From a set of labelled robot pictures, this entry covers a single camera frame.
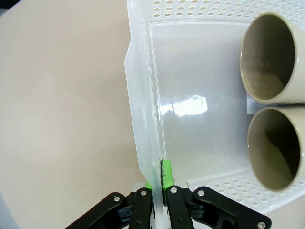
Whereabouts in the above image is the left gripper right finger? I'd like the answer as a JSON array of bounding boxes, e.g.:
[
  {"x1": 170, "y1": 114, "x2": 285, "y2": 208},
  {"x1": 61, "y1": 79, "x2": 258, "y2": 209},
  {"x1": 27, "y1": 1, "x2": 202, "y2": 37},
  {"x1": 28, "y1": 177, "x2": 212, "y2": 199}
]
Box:
[{"x1": 160, "y1": 158, "x2": 272, "y2": 229}]

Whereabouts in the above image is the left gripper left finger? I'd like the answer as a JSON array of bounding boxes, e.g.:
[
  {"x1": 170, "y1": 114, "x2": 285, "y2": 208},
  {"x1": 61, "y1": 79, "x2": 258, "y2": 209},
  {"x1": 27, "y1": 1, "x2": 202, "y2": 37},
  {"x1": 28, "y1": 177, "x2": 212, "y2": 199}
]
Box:
[{"x1": 64, "y1": 180, "x2": 153, "y2": 229}]

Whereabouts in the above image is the taupe cylindrical cup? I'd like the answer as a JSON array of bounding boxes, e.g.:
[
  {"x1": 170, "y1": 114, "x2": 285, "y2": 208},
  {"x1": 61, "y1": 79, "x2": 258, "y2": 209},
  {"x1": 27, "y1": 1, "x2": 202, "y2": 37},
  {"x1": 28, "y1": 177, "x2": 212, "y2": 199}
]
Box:
[{"x1": 246, "y1": 106, "x2": 305, "y2": 192}]

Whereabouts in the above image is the white perforated plastic basket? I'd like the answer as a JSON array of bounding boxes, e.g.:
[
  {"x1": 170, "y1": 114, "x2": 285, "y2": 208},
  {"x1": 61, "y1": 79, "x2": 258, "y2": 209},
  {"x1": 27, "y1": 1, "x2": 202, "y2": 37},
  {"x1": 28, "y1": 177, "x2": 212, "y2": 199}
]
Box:
[{"x1": 123, "y1": 0, "x2": 305, "y2": 229}]

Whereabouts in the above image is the brown cardboard tube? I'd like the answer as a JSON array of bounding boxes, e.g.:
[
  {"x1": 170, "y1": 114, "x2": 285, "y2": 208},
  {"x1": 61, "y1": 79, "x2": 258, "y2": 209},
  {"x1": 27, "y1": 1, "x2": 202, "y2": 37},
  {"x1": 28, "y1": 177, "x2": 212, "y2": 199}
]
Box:
[{"x1": 239, "y1": 11, "x2": 305, "y2": 105}]

